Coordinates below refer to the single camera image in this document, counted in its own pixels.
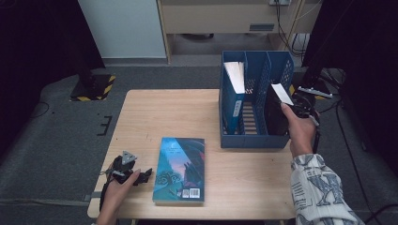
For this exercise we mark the beige wooden cabinet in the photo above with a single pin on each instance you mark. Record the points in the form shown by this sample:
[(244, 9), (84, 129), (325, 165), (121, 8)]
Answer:
[(212, 18)]

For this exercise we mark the light blue book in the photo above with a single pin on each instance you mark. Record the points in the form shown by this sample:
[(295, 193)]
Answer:
[(233, 106)]

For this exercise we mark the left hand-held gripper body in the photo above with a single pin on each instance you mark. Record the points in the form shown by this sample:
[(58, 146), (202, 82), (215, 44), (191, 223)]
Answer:
[(122, 168)]

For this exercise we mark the blue file rack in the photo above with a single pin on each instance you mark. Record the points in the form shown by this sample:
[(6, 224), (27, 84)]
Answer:
[(253, 142)]

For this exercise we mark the white power socket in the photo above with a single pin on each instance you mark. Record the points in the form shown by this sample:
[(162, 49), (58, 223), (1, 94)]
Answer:
[(279, 2)]

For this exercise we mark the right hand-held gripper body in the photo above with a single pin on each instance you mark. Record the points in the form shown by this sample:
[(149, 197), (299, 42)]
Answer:
[(305, 108)]

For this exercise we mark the black striped stand base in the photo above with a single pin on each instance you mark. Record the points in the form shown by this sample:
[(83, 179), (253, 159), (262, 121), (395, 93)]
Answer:
[(94, 89), (313, 80)]

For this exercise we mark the black curtain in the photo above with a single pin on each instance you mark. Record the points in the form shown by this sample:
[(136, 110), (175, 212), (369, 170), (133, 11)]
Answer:
[(369, 62), (37, 47)]

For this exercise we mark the white panel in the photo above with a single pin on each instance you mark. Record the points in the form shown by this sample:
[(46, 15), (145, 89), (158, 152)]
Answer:
[(125, 28)]

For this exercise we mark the person's right hand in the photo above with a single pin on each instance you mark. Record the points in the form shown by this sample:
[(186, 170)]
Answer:
[(302, 136)]

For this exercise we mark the grey tape piece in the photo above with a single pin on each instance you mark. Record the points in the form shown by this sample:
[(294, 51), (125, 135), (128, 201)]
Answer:
[(90, 197)]

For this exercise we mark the black book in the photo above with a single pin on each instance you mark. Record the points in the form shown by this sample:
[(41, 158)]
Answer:
[(275, 118)]

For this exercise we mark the person's left hand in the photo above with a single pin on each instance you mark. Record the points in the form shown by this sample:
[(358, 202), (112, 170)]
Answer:
[(114, 197)]

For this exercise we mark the teal illustrated book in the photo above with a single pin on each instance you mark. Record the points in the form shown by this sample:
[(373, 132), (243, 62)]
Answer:
[(178, 172)]

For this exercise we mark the grey rectangular label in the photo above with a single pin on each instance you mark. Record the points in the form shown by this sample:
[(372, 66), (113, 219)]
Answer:
[(261, 27)]

